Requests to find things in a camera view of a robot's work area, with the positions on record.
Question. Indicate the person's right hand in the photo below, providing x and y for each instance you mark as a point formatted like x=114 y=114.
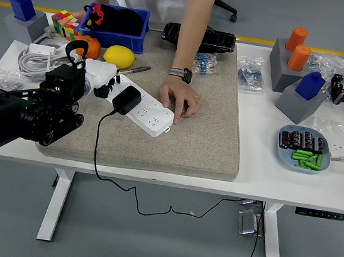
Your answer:
x=78 y=14

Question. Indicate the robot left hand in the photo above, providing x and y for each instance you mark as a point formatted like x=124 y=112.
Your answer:
x=100 y=73

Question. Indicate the person's left hand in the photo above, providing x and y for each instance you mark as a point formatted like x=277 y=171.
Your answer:
x=181 y=95

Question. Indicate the white power strip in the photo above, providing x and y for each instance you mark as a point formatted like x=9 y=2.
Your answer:
x=151 y=116

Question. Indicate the person's left forearm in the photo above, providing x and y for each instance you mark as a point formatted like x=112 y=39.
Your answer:
x=193 y=26

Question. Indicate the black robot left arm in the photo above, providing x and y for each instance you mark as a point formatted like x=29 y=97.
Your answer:
x=9 y=113

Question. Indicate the multicolour puzzle cube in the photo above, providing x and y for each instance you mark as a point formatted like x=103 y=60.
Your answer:
x=61 y=20

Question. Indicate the black wristwatch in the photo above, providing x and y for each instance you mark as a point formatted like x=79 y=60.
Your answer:
x=183 y=74

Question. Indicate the orange fruit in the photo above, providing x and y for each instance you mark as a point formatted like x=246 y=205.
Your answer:
x=94 y=49

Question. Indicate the yellow lemon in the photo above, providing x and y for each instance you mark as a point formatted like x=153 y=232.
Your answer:
x=119 y=56

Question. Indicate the open white box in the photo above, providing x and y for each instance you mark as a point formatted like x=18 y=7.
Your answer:
x=60 y=48

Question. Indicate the grey pen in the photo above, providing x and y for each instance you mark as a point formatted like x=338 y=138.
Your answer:
x=138 y=69

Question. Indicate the bag of blue resistors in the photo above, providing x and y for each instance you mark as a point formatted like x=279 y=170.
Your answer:
x=205 y=64

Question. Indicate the blue plastic bin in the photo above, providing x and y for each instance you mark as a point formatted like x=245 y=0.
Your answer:
x=123 y=41

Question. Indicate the beige mat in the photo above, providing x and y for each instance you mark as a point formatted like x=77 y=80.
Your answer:
x=190 y=137

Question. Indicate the grey block holder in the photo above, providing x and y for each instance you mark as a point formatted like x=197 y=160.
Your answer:
x=295 y=106
x=36 y=26

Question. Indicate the small white box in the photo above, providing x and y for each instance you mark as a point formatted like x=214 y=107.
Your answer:
x=41 y=49

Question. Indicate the blue bottle-shaped block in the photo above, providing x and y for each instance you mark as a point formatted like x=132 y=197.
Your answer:
x=22 y=7
x=310 y=86

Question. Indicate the black plastic tray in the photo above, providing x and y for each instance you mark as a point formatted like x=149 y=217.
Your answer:
x=221 y=41

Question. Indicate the purple disc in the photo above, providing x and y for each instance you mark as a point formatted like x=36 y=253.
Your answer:
x=31 y=77

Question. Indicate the bag of metal nuts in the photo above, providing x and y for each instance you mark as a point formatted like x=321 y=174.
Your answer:
x=3 y=82

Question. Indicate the grey two-hole block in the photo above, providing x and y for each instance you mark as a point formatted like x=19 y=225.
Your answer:
x=280 y=73

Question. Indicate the black capacitor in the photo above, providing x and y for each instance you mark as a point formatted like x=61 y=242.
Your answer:
x=319 y=144
x=297 y=138
x=285 y=139
x=308 y=139

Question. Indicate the blue-grey plate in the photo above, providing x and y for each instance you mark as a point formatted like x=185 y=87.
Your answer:
x=282 y=155

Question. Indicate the orange cylinder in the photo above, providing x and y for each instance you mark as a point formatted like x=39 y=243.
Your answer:
x=299 y=58
x=298 y=39

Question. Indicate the green battery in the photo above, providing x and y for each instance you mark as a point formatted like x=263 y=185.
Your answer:
x=305 y=163
x=300 y=156
x=319 y=161
x=313 y=158
x=308 y=167
x=302 y=152

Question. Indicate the silver metal pedal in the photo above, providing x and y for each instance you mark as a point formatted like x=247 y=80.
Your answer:
x=246 y=222

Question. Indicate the white table leg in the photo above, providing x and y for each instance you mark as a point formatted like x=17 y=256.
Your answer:
x=273 y=240
x=54 y=211

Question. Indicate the clear bag round socket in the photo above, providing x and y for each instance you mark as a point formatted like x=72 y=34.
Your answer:
x=324 y=124

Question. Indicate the crumpled clear plastic bag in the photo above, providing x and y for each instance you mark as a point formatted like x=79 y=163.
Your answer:
x=326 y=64

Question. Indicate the cluster of black capacitors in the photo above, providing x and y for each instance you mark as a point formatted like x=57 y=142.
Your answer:
x=339 y=88

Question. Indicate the black table control panel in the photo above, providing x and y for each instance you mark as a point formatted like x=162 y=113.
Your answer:
x=319 y=214

